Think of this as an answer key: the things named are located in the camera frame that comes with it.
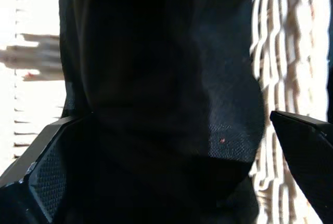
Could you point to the black cloth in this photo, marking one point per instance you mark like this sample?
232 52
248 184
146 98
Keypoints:
156 65

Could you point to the pale woven basket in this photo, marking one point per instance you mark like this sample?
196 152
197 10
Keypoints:
286 52

